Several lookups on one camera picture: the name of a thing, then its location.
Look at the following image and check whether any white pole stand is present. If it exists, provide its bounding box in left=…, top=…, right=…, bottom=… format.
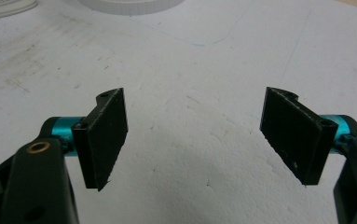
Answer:
left=0, top=0, right=39, bottom=22

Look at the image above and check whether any white ridged round plate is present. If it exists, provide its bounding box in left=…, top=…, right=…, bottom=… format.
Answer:
left=78, top=0, right=185, bottom=17

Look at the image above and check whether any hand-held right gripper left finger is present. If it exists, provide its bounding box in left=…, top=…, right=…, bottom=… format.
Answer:
left=50, top=87, right=129, bottom=191

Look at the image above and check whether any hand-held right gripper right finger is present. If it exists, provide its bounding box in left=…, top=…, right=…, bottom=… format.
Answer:
left=259, top=87, right=352, bottom=186

